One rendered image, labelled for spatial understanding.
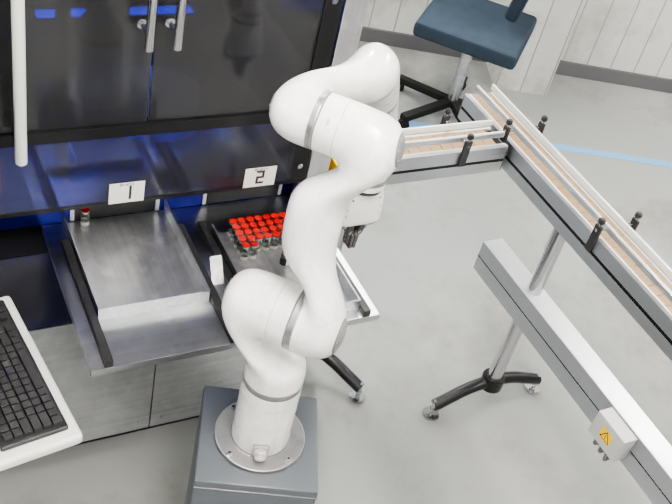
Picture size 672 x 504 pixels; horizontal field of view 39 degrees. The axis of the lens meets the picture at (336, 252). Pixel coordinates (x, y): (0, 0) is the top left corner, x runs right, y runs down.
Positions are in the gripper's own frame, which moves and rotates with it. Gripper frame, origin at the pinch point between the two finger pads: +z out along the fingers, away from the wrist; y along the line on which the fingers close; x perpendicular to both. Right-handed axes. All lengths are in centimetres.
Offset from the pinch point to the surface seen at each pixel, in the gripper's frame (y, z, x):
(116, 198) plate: 43, 10, -35
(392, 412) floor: -53, 111, -24
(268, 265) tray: 9.7, 22.2, -17.0
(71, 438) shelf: 66, 30, 15
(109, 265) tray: 47, 22, -25
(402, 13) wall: -176, 92, -255
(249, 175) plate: 10.1, 7.5, -34.7
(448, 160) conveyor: -60, 20, -46
